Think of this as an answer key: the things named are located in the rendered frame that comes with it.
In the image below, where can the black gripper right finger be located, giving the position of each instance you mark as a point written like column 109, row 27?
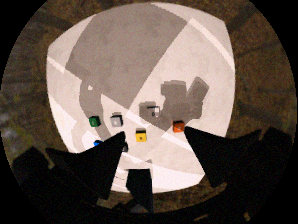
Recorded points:
column 218, row 155

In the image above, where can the blue block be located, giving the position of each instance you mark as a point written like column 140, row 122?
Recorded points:
column 96, row 142

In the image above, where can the small orange block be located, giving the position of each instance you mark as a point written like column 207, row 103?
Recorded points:
column 178, row 126

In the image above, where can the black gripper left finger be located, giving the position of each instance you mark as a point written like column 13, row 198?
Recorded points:
column 95, row 167

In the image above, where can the small yellow block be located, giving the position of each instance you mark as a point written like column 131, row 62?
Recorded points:
column 141, row 135

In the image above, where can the green block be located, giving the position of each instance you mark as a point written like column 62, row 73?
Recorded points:
column 94, row 121

